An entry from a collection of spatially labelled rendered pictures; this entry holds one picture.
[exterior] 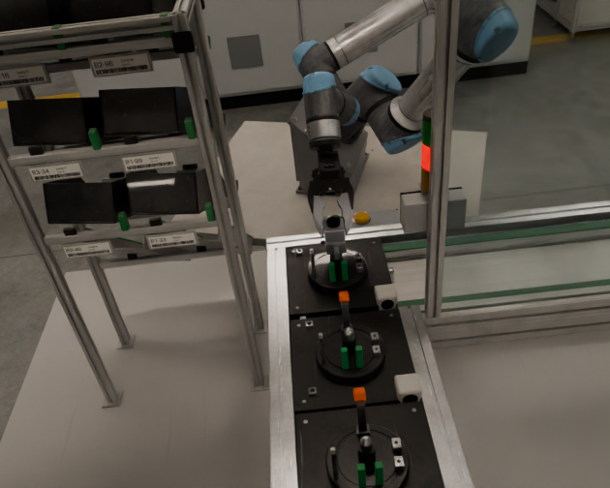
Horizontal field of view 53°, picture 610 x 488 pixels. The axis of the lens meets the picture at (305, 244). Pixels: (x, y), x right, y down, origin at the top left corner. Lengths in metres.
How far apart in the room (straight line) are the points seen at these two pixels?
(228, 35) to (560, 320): 3.34
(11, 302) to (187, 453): 2.12
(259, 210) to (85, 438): 0.84
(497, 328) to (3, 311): 2.45
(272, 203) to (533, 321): 0.87
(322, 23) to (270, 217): 2.66
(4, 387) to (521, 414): 2.16
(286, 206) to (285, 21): 2.58
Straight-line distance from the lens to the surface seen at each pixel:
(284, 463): 1.14
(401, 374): 1.22
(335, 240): 1.33
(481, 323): 1.38
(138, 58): 0.93
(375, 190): 1.90
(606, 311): 1.48
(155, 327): 1.56
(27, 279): 3.40
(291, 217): 1.82
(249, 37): 4.33
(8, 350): 3.04
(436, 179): 1.12
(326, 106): 1.37
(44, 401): 1.51
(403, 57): 4.51
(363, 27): 1.53
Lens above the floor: 1.91
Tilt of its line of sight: 38 degrees down
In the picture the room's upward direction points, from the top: 7 degrees counter-clockwise
